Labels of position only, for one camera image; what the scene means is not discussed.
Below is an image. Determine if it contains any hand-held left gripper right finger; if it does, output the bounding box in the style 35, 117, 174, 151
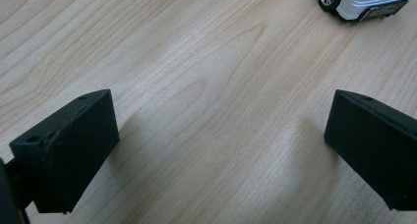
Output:
324, 88, 417, 212

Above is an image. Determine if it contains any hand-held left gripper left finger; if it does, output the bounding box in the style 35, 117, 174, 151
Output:
9, 88, 121, 215

